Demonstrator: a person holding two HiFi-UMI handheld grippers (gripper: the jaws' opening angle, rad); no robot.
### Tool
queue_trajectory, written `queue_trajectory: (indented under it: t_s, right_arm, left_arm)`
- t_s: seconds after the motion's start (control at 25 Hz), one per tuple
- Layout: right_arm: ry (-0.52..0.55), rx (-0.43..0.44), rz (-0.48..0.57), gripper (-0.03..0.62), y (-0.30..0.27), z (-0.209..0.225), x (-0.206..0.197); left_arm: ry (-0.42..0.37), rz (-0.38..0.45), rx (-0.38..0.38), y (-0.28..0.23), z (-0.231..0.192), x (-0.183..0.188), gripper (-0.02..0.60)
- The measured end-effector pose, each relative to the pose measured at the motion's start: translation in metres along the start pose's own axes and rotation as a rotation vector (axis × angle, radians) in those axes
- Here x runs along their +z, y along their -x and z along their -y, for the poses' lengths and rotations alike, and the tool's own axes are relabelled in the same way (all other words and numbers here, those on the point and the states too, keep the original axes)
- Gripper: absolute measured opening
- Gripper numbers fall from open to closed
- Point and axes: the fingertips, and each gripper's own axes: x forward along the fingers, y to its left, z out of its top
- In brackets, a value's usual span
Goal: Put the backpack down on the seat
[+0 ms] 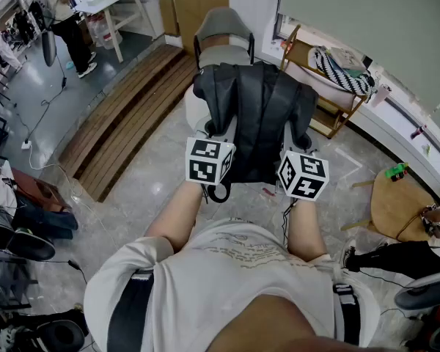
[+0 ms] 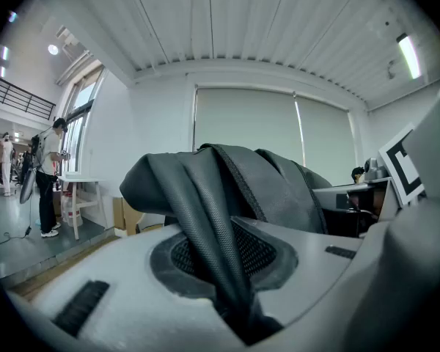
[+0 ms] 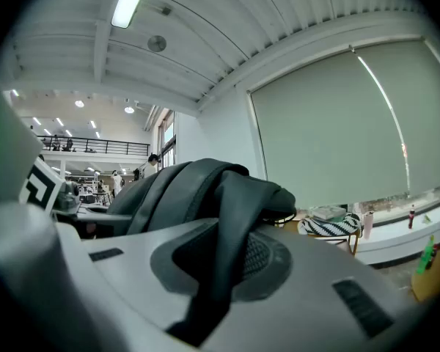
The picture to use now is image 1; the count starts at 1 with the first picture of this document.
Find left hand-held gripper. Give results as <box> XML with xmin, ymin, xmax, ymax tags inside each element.
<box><xmin>185</xmin><ymin>117</ymin><xmax>240</xmax><ymax>203</ymax></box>

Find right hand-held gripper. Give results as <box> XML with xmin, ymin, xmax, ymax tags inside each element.
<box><xmin>277</xmin><ymin>124</ymin><xmax>330</xmax><ymax>202</ymax></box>

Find black leather jacket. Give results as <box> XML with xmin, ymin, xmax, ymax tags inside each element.
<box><xmin>192</xmin><ymin>62</ymin><xmax>320</xmax><ymax>185</ymax></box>

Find person's right forearm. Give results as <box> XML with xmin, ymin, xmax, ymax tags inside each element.
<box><xmin>285</xmin><ymin>196</ymin><xmax>327</xmax><ymax>263</ymax></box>

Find person's left forearm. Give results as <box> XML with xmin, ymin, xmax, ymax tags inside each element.
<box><xmin>144</xmin><ymin>182</ymin><xmax>208</xmax><ymax>254</ymax></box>

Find wooden shelf rack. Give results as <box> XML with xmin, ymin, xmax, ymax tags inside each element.
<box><xmin>280</xmin><ymin>23</ymin><xmax>370</xmax><ymax>139</ymax></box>

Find black white zigzag blanket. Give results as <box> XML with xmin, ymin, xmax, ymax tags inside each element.
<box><xmin>311</xmin><ymin>45</ymin><xmax>377</xmax><ymax>104</ymax></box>

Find wooden slatted platform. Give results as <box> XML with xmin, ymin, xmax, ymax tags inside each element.
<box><xmin>58</xmin><ymin>44</ymin><xmax>199</xmax><ymax>203</ymax></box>

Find pink tumbler cup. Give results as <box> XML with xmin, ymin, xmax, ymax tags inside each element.
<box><xmin>370</xmin><ymin>84</ymin><xmax>392</xmax><ymax>108</ymax></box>

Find green plastic bottle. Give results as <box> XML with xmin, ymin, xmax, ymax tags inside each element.
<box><xmin>384</xmin><ymin>162</ymin><xmax>410</xmax><ymax>180</ymax></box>

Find beige book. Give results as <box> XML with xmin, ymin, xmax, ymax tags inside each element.
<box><xmin>329</xmin><ymin>46</ymin><xmax>367</xmax><ymax>72</ymax></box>

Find light wooden side table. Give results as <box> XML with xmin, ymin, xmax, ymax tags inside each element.
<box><xmin>341</xmin><ymin>161</ymin><xmax>440</xmax><ymax>243</ymax></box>

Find small cardboard sheet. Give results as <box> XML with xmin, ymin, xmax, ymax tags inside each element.
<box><xmin>159</xmin><ymin>0</ymin><xmax>180</xmax><ymax>38</ymax></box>

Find large cardboard sheet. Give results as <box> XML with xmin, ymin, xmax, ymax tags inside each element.
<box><xmin>171</xmin><ymin>0</ymin><xmax>230</xmax><ymax>56</ymax></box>

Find grey roller blind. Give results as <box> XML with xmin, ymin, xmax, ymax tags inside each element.
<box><xmin>278</xmin><ymin>0</ymin><xmax>440</xmax><ymax>116</ymax></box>

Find person's torso in white shirt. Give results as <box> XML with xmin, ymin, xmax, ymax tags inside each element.
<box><xmin>84</xmin><ymin>218</ymin><xmax>382</xmax><ymax>352</ymax></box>

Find clear plastic bags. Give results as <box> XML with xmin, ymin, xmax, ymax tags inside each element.
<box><xmin>87</xmin><ymin>12</ymin><xmax>124</xmax><ymax>49</ymax></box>

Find grey oval pad on stand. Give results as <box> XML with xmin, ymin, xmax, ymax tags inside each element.
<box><xmin>42</xmin><ymin>30</ymin><xmax>56</xmax><ymax>67</ymax></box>

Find brown box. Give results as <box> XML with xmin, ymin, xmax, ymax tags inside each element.
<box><xmin>10</xmin><ymin>166</ymin><xmax>73</xmax><ymax>213</ymax></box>

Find dark blue clothing pile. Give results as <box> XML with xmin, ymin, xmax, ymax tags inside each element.
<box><xmin>12</xmin><ymin>192</ymin><xmax>78</xmax><ymax>240</ymax></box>

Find black office chair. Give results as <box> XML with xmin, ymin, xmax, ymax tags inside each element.
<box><xmin>0</xmin><ymin>221</ymin><xmax>56</xmax><ymax>264</ymax></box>

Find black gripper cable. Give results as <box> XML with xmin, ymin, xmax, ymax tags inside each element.
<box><xmin>280</xmin><ymin>199</ymin><xmax>298</xmax><ymax>249</ymax></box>

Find grey chair with black frame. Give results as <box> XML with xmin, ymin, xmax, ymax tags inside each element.
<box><xmin>193</xmin><ymin>7</ymin><xmax>256</xmax><ymax>70</ymax></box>

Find black floor cable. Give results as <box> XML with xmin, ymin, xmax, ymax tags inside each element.
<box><xmin>16</xmin><ymin>55</ymin><xmax>67</xmax><ymax>143</ymax></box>

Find black harness strap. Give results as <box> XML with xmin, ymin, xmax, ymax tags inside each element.
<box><xmin>331</xmin><ymin>282</ymin><xmax>362</xmax><ymax>346</ymax></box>
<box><xmin>108</xmin><ymin>269</ymin><xmax>155</xmax><ymax>351</ymax></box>

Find black plug with cable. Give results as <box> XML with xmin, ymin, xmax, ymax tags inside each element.
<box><xmin>67</xmin><ymin>259</ymin><xmax>89</xmax><ymax>286</ymax></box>

